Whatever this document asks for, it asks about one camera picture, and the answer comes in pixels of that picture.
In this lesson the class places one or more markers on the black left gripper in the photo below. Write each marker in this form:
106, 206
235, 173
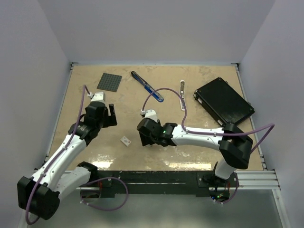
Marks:
110, 120

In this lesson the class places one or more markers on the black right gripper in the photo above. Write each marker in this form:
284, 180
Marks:
145, 140

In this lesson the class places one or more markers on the white staple box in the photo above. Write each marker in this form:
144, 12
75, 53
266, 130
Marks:
125, 141

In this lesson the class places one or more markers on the blue black stapler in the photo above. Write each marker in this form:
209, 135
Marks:
147, 86

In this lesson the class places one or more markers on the white stapler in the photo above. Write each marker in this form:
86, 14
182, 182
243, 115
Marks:
182, 95

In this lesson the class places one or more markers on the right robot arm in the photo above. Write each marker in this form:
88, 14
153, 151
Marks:
235, 149

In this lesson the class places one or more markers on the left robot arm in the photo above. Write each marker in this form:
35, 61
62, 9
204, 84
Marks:
42, 193

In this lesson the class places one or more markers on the grey studded baseplate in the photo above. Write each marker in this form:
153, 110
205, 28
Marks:
109, 82

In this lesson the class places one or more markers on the black ribbed case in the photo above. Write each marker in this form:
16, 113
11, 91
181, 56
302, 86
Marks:
223, 103

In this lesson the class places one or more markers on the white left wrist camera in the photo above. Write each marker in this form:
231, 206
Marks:
97, 97

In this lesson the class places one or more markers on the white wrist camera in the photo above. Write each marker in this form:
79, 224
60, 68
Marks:
151, 114
97, 97

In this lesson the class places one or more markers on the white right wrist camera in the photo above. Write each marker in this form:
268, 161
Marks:
151, 114

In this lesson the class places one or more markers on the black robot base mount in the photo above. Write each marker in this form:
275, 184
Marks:
197, 183

